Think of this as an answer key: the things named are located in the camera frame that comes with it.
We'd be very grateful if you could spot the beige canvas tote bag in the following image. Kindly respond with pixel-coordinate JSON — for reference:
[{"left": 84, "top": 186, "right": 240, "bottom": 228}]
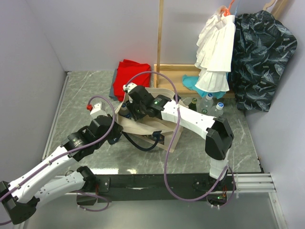
[{"left": 115, "top": 87, "right": 183, "bottom": 153}]

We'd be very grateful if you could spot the dark green Perrier bottle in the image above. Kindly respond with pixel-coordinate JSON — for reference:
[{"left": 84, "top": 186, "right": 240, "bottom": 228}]
[{"left": 188, "top": 98, "right": 197, "bottom": 112}]

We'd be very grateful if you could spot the clear Pocari Sweat bottle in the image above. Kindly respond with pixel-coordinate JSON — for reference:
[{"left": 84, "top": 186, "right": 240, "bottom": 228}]
[{"left": 199, "top": 93, "right": 214, "bottom": 112}]

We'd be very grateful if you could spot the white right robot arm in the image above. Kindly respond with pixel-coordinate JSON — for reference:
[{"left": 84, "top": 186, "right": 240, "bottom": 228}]
[{"left": 123, "top": 83, "right": 234, "bottom": 190}]

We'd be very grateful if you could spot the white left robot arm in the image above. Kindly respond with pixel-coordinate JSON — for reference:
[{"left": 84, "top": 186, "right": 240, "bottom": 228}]
[{"left": 0, "top": 115, "right": 123, "bottom": 225}]

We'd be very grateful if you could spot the blue label Pocari bottle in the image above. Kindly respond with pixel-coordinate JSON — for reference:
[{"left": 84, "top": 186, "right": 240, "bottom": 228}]
[{"left": 119, "top": 103, "right": 131, "bottom": 119}]

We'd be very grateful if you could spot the grey folded cloth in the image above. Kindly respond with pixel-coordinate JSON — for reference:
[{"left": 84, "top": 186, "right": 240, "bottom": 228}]
[{"left": 109, "top": 68, "right": 119, "bottom": 98}]

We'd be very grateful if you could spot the red folded cloth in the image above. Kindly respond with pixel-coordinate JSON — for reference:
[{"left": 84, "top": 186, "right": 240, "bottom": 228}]
[{"left": 113, "top": 59, "right": 151, "bottom": 102}]

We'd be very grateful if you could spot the wooden clothes rack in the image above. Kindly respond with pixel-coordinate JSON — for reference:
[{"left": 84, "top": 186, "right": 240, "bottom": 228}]
[{"left": 153, "top": 0, "right": 235, "bottom": 98}]

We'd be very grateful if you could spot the teal cloth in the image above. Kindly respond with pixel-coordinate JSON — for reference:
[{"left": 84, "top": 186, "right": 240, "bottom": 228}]
[{"left": 182, "top": 74, "right": 226, "bottom": 99}]

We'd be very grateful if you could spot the white hanging shirt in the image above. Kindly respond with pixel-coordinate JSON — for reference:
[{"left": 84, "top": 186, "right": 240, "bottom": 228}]
[{"left": 194, "top": 6, "right": 235, "bottom": 93}]

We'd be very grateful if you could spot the orange clothes hanger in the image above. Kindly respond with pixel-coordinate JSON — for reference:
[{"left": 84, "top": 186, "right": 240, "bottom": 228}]
[{"left": 221, "top": 0, "right": 235, "bottom": 16}]

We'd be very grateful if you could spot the dark leaf print shirt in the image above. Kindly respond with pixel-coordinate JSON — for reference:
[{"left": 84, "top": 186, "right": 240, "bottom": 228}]
[{"left": 229, "top": 10, "right": 297, "bottom": 112}]

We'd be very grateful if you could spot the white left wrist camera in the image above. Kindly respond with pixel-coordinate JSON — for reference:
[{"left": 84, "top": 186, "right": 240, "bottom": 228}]
[{"left": 86, "top": 102, "right": 107, "bottom": 119}]

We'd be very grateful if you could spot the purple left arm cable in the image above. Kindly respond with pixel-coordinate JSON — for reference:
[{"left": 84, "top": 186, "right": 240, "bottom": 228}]
[{"left": 0, "top": 95, "right": 115, "bottom": 226}]

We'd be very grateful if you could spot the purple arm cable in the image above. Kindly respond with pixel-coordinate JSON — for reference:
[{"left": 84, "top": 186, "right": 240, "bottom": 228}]
[
  {"left": 0, "top": 95, "right": 115, "bottom": 226},
  {"left": 124, "top": 71, "right": 236, "bottom": 208}
]

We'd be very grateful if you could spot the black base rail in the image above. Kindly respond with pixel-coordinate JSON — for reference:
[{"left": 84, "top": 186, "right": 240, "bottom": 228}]
[{"left": 76, "top": 173, "right": 239, "bottom": 206}]

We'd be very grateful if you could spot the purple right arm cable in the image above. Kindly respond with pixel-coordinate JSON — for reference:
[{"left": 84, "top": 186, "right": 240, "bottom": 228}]
[{"left": 124, "top": 71, "right": 236, "bottom": 208}]

